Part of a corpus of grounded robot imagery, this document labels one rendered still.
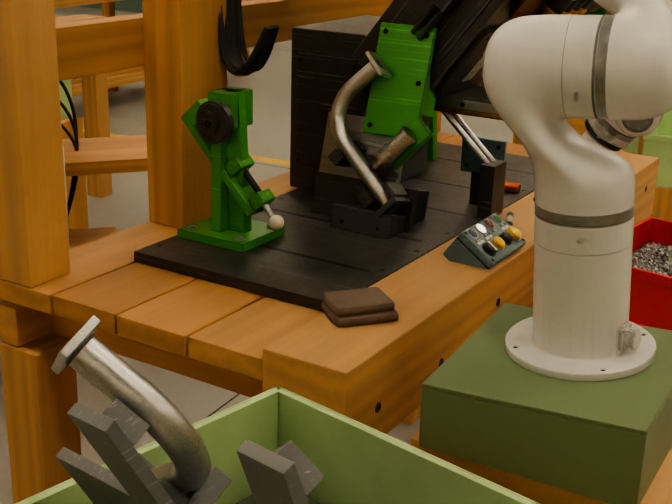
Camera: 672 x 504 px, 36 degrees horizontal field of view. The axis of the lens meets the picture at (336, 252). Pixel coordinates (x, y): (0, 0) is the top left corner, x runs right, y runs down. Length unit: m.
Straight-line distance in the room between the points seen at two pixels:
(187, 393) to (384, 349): 1.90
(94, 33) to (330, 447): 0.99
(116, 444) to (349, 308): 0.77
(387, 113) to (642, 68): 0.86
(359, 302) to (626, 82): 0.55
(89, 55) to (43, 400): 0.60
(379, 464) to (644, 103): 0.50
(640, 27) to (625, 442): 0.46
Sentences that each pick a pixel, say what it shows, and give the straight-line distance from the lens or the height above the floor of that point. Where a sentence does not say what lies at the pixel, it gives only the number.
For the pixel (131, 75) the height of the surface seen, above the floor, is 0.23.
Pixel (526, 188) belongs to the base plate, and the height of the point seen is 0.90.
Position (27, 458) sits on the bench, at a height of 0.55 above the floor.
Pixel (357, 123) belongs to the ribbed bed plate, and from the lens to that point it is 2.03.
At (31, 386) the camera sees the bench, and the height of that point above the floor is 0.70.
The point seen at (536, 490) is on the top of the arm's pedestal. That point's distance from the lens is 1.30.
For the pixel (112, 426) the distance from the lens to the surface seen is 0.80.
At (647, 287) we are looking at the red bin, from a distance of 1.82.
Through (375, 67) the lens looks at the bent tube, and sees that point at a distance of 1.96.
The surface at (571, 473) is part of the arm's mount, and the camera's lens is 1.26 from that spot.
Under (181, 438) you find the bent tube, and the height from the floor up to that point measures 1.09.
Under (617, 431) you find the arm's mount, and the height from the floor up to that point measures 0.94.
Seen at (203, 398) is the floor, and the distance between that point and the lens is 3.29.
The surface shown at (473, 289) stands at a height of 0.89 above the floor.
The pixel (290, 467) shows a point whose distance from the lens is 0.70.
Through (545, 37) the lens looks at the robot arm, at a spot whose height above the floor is 1.35.
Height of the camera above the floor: 1.50
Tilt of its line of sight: 19 degrees down
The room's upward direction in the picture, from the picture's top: 2 degrees clockwise
